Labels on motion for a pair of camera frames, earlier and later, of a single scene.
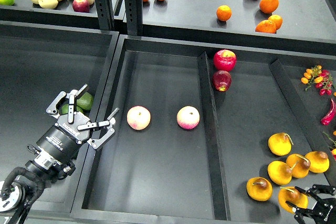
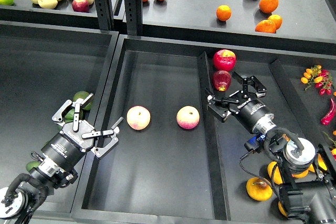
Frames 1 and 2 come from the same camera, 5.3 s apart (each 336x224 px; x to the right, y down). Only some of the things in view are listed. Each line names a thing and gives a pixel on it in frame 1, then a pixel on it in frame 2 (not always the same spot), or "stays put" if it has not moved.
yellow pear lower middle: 259,188 stays put
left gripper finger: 108,124 to 101,151
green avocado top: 85,101 stays put
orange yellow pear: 293,195 to 282,209
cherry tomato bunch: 322,78 stays put
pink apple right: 188,117 stays put
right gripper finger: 316,189 to 259,88
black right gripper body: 324,211 to 253,112
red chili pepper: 327,119 stays put
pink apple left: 138,117 stays put
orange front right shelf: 266,26 stays put
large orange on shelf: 269,3 stays put
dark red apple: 222,80 stays put
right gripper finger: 299,211 to 220,107
